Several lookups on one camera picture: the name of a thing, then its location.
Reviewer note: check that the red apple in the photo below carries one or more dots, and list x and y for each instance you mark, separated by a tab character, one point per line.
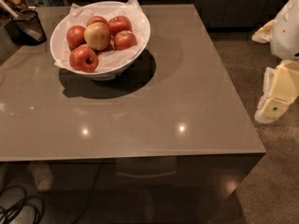
118	24
95	19
83	59
75	36
124	40

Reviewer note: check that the white utensil in cup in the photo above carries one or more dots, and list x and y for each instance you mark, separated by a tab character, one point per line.
15	16

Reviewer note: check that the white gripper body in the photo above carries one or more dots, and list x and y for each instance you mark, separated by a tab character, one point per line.
286	34

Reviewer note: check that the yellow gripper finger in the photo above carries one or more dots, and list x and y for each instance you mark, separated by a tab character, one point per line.
263	35
280	90

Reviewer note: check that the white paper liner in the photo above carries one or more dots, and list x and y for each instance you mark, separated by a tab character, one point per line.
118	58

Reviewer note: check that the black mesh pen cup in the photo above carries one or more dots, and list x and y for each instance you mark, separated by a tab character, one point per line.
36	25

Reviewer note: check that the yellow-red apple centre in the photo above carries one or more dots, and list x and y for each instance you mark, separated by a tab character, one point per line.
97	36

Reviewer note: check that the white bowl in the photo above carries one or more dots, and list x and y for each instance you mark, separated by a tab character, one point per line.
93	72

